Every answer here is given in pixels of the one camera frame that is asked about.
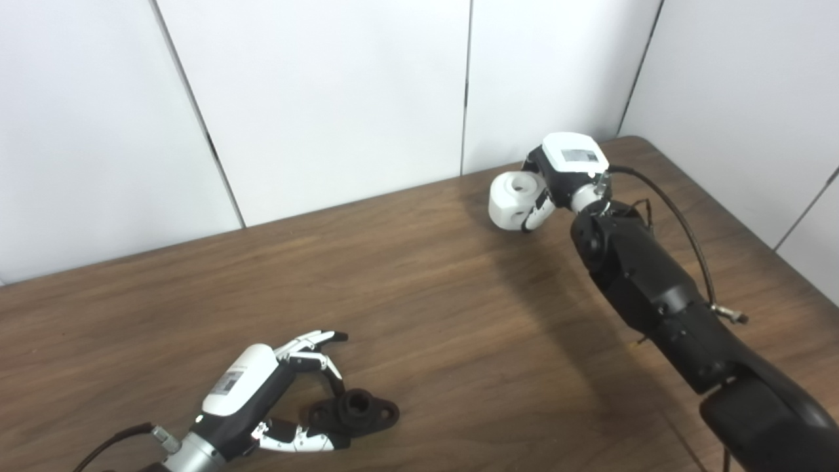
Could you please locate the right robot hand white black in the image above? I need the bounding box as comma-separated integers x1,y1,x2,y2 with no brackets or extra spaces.
520,132,614,233

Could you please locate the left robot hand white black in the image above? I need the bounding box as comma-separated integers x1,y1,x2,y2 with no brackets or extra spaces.
161,330,351,472

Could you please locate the round white piece with hole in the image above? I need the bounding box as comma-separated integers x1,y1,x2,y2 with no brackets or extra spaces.
488,170,548,231

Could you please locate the black flanged holder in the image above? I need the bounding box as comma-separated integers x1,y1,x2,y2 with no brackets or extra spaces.
307,388,400,439

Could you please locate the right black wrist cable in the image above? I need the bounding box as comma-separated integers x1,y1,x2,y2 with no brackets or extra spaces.
608,165,749,325

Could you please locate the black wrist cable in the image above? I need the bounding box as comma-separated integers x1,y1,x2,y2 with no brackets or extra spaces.
72,423,181,472
608,165,749,325

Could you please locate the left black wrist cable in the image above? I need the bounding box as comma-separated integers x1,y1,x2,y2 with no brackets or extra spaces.
72,423,181,472

